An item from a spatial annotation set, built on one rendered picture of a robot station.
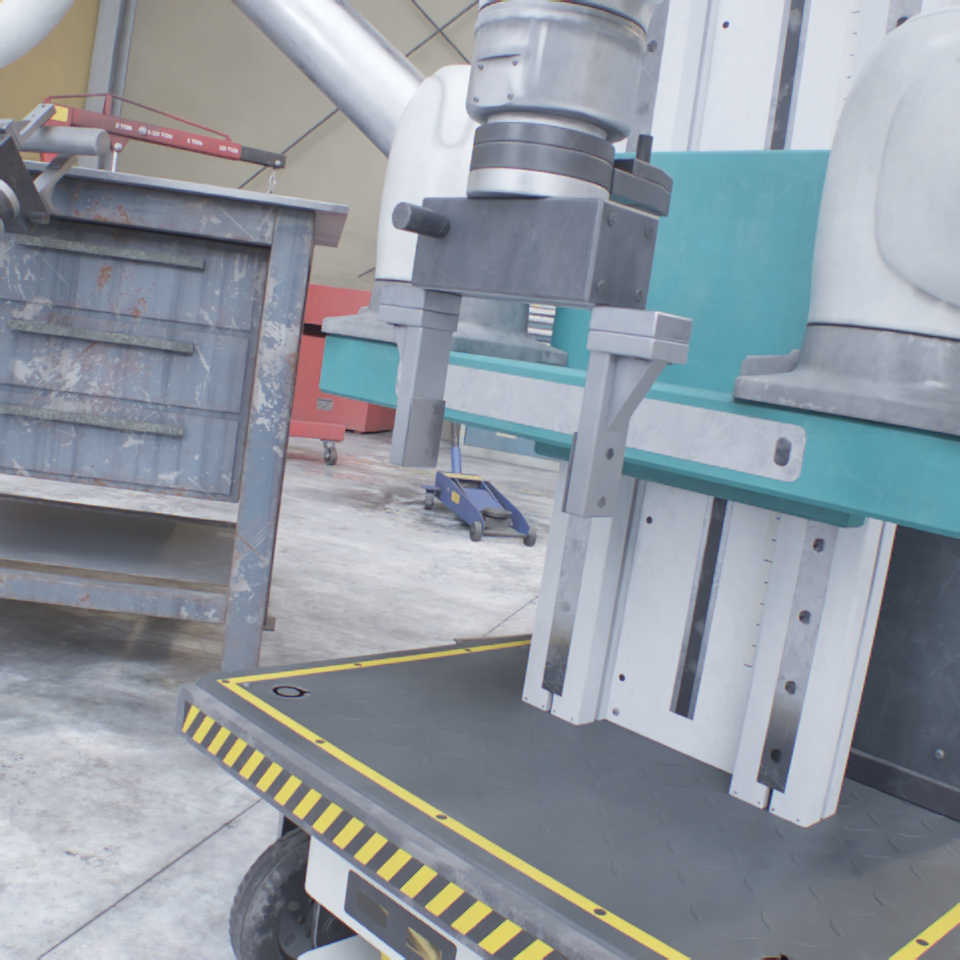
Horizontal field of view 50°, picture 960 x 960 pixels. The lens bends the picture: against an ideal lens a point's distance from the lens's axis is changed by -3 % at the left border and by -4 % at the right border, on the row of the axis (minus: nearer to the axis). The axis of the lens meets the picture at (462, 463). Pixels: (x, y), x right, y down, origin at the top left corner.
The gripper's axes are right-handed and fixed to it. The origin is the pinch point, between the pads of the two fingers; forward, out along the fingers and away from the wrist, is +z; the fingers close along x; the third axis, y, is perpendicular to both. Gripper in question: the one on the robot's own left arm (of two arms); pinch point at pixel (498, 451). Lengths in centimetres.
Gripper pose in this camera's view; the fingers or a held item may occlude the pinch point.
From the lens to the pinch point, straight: 56.9
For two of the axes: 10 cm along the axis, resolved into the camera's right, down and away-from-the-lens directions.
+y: -7.2, -0.3, -7.0
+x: 6.8, 1.8, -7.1
